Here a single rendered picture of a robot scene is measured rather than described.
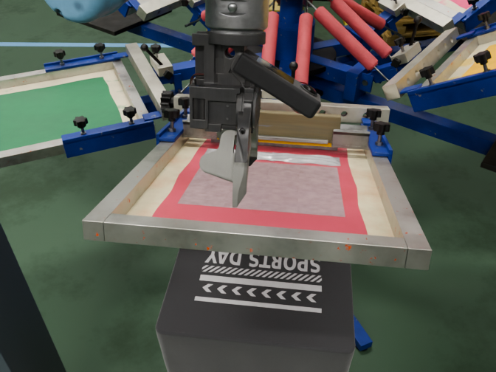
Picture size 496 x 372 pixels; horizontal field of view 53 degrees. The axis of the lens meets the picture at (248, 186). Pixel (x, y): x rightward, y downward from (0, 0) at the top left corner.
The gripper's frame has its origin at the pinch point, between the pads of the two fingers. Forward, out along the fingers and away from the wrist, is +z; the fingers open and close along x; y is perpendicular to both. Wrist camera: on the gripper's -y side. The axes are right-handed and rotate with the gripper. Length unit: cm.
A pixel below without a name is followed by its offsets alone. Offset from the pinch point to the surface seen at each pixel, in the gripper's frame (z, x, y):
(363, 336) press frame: 114, -115, -41
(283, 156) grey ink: 17, -62, -3
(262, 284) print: 43, -41, 0
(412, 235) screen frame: 13.2, -15.6, -26.7
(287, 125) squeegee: 11, -70, -3
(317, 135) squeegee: 13, -70, -11
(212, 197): 17.0, -32.8, 10.9
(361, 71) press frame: 5, -132, -28
